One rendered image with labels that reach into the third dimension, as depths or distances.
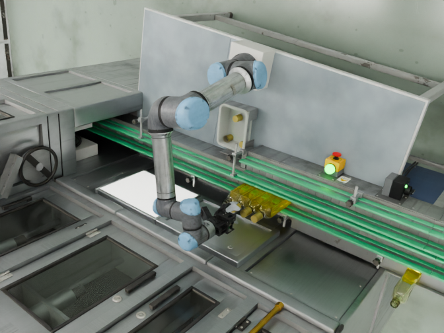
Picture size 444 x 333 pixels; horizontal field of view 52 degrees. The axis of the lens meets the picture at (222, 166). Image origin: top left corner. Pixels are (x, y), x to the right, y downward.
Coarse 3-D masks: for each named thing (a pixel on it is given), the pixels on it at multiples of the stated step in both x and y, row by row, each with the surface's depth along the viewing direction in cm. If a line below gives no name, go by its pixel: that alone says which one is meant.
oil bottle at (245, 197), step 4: (252, 188) 216; (256, 188) 216; (244, 192) 212; (248, 192) 212; (252, 192) 212; (256, 192) 213; (260, 192) 213; (240, 196) 208; (244, 196) 208; (248, 196) 208; (252, 196) 209; (240, 200) 207; (244, 200) 206; (248, 200) 206; (244, 204) 206; (244, 208) 208
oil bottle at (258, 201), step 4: (264, 192) 213; (256, 196) 209; (260, 196) 209; (264, 196) 210; (268, 196) 210; (272, 196) 211; (252, 200) 205; (256, 200) 206; (260, 200) 206; (264, 200) 206; (248, 204) 205; (252, 204) 204; (256, 204) 203; (260, 204) 204; (256, 208) 203; (252, 212) 205; (256, 212) 204
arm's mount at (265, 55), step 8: (240, 40) 219; (232, 48) 215; (240, 48) 212; (248, 48) 209; (256, 48) 210; (264, 48) 212; (232, 56) 216; (256, 56) 208; (264, 56) 207; (272, 56) 213; (264, 64) 210; (264, 88) 219
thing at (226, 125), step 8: (224, 104) 229; (224, 112) 234; (232, 112) 236; (240, 112) 233; (224, 120) 236; (232, 120) 238; (224, 128) 239; (232, 128) 239; (240, 128) 236; (240, 136) 237; (224, 144) 237; (232, 144) 237
